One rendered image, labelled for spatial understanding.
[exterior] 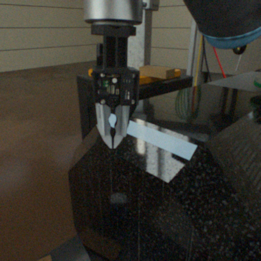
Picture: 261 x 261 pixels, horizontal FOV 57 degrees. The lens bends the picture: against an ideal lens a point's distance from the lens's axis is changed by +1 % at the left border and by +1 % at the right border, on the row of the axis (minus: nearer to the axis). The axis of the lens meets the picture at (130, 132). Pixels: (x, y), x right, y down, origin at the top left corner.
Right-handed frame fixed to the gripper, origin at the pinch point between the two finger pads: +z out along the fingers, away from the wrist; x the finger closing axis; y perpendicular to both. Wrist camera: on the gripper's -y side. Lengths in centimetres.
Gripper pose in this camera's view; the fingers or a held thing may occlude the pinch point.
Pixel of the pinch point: (112, 140)
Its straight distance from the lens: 46.6
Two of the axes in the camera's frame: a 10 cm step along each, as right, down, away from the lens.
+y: 1.5, 3.4, -9.3
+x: 9.9, -0.2, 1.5
